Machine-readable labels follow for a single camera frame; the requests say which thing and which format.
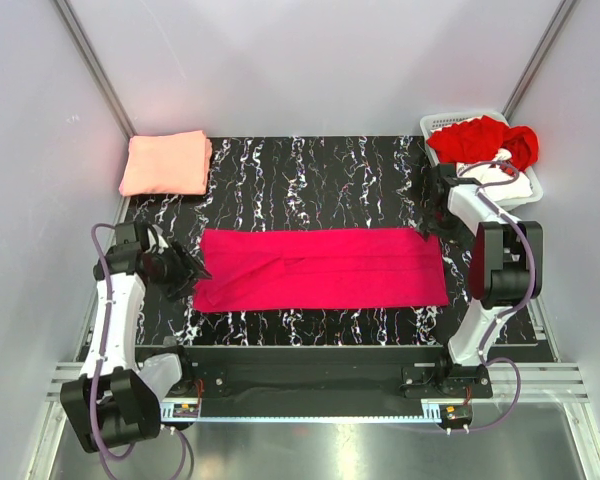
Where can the magenta pink t shirt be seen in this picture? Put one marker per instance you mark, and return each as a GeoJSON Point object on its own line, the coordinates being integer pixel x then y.
{"type": "Point", "coordinates": [334, 269]}

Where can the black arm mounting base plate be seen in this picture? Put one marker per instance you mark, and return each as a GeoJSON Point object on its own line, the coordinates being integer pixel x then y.
{"type": "Point", "coordinates": [310, 377]}

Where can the slotted white cable duct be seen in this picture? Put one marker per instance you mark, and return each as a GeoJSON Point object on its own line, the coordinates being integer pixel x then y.
{"type": "Point", "coordinates": [189, 412]}

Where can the white printed t shirt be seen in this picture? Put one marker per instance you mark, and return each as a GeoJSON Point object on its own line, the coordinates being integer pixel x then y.
{"type": "Point", "coordinates": [502, 183]}

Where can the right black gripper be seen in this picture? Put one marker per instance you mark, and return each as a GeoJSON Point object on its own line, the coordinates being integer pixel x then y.
{"type": "Point", "coordinates": [429, 226]}

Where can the red t shirt in basket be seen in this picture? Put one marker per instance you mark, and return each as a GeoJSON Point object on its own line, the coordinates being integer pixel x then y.
{"type": "Point", "coordinates": [480, 139]}

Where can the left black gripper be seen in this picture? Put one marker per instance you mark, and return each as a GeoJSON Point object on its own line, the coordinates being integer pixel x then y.
{"type": "Point", "coordinates": [187, 269]}

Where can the white plastic laundry basket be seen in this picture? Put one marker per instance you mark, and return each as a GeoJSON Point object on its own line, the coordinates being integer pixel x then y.
{"type": "Point", "coordinates": [434, 122]}

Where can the folded peach t shirt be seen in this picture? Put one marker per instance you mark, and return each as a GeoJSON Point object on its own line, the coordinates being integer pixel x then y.
{"type": "Point", "coordinates": [169, 164]}

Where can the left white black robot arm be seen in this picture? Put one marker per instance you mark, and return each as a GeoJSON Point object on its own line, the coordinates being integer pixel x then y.
{"type": "Point", "coordinates": [115, 400]}

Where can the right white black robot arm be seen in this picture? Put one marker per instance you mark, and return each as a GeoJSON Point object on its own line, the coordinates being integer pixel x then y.
{"type": "Point", "coordinates": [505, 273]}

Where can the aluminium frame post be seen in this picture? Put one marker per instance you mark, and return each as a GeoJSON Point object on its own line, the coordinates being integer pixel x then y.
{"type": "Point", "coordinates": [87, 53]}
{"type": "Point", "coordinates": [550, 35]}

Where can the left aluminium frame post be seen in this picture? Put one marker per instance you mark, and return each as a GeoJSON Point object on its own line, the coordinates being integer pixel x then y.
{"type": "Point", "coordinates": [87, 53]}

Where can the right aluminium frame post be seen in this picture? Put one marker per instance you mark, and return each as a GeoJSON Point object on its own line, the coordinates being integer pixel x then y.
{"type": "Point", "coordinates": [550, 35]}

